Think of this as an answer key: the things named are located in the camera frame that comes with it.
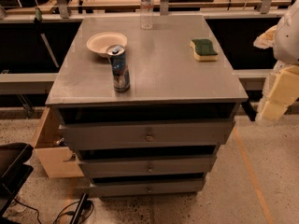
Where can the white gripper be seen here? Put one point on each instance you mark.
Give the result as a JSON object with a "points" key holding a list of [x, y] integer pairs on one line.
{"points": [[288, 39]]}

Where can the green and yellow sponge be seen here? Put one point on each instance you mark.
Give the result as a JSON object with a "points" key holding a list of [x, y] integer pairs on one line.
{"points": [[203, 50]]}

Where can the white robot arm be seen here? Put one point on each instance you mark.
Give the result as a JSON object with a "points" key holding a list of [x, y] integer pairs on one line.
{"points": [[281, 87]]}

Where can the top grey drawer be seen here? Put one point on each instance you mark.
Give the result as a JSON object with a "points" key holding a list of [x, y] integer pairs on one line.
{"points": [[100, 136]]}

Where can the grey drawer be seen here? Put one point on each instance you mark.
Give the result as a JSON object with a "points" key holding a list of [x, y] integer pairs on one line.
{"points": [[147, 166], [148, 188], [100, 136]]}

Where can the grey drawer cabinet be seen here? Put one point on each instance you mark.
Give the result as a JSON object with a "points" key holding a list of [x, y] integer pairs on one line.
{"points": [[167, 86]]}

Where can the clear plastic water bottle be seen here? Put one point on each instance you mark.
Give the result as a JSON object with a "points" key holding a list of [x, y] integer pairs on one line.
{"points": [[146, 14]]}

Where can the blue drink can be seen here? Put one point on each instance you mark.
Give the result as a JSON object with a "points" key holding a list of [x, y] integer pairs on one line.
{"points": [[117, 58]]}

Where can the white paper bowl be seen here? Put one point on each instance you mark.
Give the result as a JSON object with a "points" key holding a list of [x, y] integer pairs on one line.
{"points": [[99, 43]]}

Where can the middle grey drawer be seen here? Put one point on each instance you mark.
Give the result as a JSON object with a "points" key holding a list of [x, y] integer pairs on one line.
{"points": [[147, 166]]}

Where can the bottom grey drawer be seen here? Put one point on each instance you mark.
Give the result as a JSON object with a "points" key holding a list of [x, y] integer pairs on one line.
{"points": [[148, 188]]}

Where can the light wooden box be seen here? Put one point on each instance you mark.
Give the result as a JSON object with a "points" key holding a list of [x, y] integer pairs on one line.
{"points": [[57, 160]]}

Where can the black chair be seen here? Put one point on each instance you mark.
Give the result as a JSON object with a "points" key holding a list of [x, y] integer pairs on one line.
{"points": [[13, 171]]}

